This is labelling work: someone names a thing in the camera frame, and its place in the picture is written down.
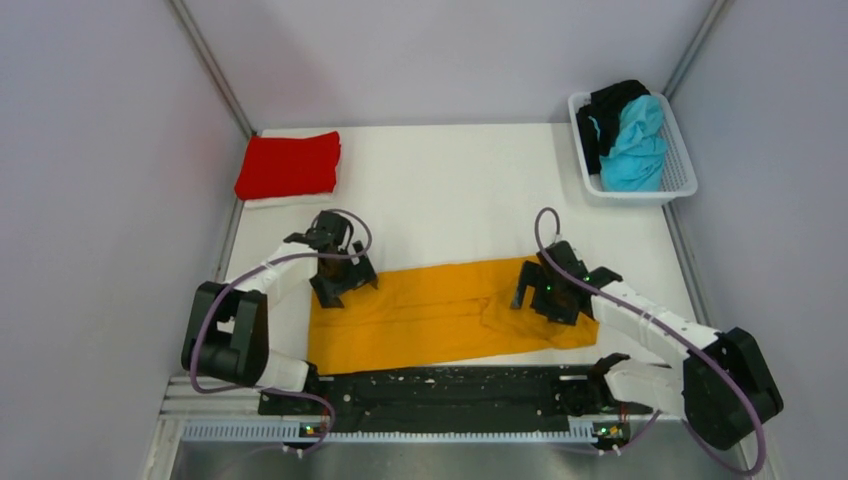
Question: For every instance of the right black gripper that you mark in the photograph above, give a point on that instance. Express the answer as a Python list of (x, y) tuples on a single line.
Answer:
[(535, 275)]

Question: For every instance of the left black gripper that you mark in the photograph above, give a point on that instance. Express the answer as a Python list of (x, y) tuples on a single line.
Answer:
[(359, 273)]

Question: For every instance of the orange t shirt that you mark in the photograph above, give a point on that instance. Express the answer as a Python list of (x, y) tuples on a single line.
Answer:
[(432, 315)]

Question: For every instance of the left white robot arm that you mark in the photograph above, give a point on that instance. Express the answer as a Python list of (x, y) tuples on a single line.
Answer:
[(227, 336)]

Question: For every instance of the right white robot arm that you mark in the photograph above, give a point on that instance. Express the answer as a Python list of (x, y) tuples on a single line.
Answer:
[(718, 383)]

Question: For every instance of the white folded cloth under red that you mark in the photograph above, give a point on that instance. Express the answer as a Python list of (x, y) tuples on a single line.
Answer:
[(288, 201)]

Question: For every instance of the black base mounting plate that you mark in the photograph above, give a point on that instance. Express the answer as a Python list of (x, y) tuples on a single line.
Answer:
[(452, 399)]

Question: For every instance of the red folded t shirt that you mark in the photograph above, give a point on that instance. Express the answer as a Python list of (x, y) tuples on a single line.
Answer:
[(281, 167)]

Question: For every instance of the cyan t shirt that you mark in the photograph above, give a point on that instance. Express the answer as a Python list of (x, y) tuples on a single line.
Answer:
[(636, 158)]

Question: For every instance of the black t shirt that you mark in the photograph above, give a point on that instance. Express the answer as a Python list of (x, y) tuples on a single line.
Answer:
[(599, 121)]

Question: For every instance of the white plastic basket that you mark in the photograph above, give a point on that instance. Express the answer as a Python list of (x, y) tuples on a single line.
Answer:
[(678, 180)]

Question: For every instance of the white slotted cable duct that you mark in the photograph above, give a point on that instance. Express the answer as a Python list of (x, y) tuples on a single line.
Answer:
[(301, 432)]

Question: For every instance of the left aluminium frame post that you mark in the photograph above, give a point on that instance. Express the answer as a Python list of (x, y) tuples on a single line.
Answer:
[(185, 19)]

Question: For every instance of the aluminium frame post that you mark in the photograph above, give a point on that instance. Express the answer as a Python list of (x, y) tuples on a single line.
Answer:
[(185, 19), (718, 9)]

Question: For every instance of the right aluminium frame post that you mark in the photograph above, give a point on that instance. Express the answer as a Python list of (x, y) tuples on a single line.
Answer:
[(718, 9)]

